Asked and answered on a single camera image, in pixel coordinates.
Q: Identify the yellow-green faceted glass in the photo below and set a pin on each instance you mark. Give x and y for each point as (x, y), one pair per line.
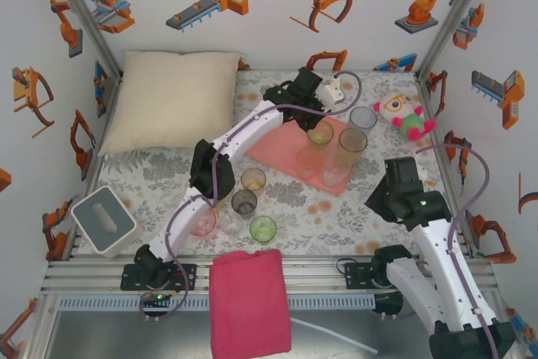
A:
(320, 138)

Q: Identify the pale peach glass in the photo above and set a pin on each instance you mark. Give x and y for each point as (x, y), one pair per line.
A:
(307, 163)

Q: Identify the tall amber glass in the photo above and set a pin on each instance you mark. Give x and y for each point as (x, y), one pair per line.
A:
(352, 149)

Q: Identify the tall clear glass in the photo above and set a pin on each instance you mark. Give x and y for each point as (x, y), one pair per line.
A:
(334, 178)

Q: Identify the short amber glass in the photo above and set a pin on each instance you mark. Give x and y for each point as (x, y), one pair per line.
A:
(253, 182)

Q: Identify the dark smoky glass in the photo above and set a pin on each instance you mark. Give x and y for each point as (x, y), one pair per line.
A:
(244, 205)

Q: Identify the bright green glass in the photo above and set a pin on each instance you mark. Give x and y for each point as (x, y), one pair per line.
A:
(263, 229)

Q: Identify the short clear glass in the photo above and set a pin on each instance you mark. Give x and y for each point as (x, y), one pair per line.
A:
(230, 224)

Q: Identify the pink glass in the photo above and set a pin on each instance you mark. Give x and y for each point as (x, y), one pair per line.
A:
(206, 224)

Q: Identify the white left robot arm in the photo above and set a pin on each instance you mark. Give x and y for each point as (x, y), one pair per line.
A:
(252, 128)

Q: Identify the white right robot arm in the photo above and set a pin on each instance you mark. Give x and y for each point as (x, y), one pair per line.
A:
(441, 258)

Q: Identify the pink plastic tray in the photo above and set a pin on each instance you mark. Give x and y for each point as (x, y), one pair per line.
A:
(277, 153)

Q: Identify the plush toy with glasses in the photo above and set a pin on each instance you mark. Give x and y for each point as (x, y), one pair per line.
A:
(399, 109)

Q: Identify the floral print tablecloth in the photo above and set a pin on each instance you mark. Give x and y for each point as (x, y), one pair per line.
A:
(336, 216)

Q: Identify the tall grey-blue glass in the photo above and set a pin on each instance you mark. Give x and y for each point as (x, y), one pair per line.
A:
(363, 123)

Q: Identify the cream woven pillow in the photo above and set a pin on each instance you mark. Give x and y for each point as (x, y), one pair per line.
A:
(168, 98)

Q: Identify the white plastic tube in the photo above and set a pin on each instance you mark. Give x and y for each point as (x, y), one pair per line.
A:
(336, 336)

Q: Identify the folded magenta towel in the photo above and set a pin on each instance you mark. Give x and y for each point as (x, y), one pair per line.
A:
(248, 304)

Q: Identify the grey white tissue box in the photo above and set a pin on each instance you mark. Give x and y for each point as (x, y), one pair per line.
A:
(105, 224)

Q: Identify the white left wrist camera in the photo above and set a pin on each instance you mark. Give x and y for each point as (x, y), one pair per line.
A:
(333, 91)

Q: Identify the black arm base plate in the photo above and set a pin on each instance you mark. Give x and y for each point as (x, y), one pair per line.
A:
(189, 277)
(357, 277)

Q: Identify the aluminium front rail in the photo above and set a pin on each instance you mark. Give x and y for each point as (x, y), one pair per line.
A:
(311, 279)

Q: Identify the aluminium frame post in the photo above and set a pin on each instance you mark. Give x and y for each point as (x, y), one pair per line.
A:
(456, 18)
(85, 18)

